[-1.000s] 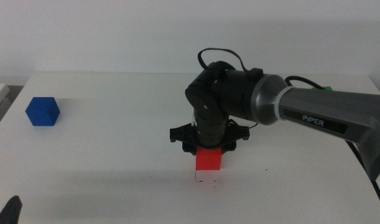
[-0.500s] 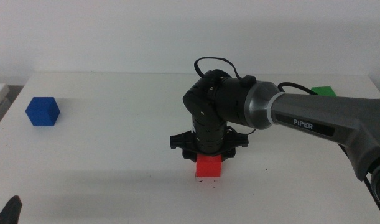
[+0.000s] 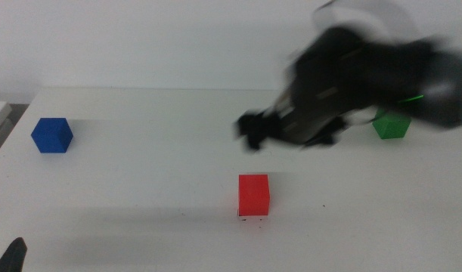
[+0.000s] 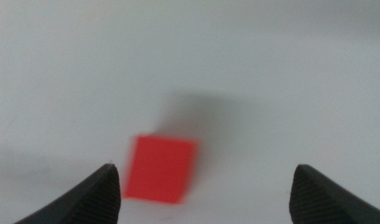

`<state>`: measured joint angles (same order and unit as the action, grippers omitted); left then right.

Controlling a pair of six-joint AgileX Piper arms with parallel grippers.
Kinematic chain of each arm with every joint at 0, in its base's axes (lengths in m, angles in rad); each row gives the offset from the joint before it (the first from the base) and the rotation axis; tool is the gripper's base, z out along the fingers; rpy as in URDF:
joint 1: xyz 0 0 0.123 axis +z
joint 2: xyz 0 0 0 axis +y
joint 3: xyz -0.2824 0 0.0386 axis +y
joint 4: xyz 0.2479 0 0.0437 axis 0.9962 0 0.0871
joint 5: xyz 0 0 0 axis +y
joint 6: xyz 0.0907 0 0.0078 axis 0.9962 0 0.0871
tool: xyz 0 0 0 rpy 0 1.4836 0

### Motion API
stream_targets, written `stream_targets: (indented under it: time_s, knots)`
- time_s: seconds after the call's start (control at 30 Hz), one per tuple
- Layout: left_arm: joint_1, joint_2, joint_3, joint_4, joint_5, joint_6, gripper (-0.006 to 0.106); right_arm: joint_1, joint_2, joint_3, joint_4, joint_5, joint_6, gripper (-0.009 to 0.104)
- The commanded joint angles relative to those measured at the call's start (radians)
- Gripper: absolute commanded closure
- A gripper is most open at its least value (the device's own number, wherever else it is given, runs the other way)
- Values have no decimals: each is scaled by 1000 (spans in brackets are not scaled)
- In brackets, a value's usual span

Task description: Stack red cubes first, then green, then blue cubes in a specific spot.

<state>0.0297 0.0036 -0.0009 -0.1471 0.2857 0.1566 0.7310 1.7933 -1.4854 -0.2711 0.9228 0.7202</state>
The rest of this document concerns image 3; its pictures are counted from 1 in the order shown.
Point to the red cube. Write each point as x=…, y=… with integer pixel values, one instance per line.
x=253, y=194

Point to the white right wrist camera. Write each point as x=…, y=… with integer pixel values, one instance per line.
x=363, y=17

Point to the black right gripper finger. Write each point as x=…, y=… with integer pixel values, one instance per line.
x=325, y=134
x=259, y=128

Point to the blue cube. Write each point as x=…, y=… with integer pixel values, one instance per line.
x=51, y=136

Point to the green cube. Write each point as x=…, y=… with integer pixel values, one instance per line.
x=391, y=126

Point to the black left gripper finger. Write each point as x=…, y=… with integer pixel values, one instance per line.
x=11, y=258

